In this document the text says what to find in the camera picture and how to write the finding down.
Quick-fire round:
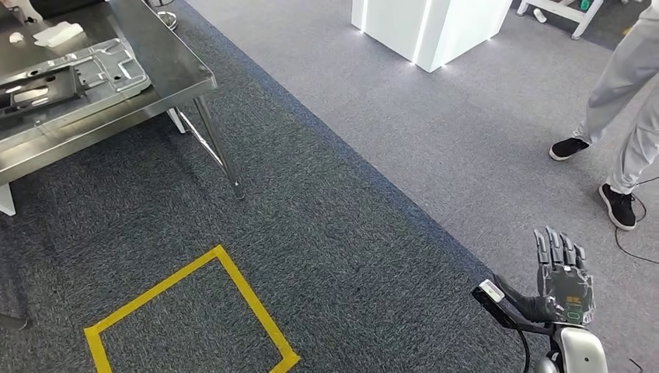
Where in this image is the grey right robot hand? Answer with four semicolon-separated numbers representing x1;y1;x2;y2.
493;226;595;326

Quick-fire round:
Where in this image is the black plastic frame part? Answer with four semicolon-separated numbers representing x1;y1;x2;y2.
0;65;86;118

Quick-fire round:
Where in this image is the steel workbench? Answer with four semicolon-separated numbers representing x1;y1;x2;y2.
0;0;246;202

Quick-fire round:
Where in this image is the person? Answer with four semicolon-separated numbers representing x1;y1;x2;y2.
548;0;659;232

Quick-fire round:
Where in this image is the white lit display plinth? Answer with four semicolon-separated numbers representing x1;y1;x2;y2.
351;0;514;73

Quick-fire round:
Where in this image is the stamped silver metal panel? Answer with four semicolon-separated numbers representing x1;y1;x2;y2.
0;38;152;139

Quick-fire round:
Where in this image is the white folded cloth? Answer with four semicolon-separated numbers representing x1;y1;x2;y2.
33;21;85;48

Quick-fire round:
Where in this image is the black bag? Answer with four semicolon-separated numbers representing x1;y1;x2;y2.
28;0;106;19

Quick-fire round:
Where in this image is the black camera cable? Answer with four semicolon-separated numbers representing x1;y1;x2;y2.
516;329;532;373

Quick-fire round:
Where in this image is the black floor cable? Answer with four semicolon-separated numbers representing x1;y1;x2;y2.
614;176;659;266

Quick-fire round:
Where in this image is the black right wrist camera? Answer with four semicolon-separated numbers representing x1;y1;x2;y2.
471;279;556;336

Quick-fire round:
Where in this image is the white bench frame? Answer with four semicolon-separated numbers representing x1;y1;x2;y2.
517;0;606;41

